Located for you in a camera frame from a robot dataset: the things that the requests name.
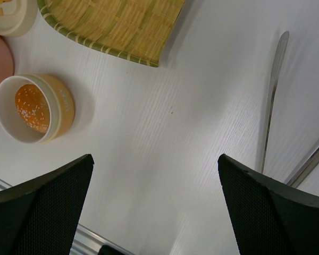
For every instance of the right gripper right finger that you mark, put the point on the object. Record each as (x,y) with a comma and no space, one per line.
(267,216)

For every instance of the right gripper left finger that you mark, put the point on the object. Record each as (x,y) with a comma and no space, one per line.
(41,216)

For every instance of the sesame bun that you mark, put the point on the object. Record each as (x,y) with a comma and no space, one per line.
(32,107)

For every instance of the metal tongs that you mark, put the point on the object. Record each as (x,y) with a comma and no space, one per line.
(298,175)

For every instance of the orange lunch box bowl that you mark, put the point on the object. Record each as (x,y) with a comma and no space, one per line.
(58,97)

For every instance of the bamboo woven tray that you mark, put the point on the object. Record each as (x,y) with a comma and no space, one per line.
(133,30)

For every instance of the aluminium mounting rail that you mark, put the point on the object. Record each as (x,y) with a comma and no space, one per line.
(85,241)

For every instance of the cream lid orange handle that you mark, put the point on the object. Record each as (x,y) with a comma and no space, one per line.
(17,17)

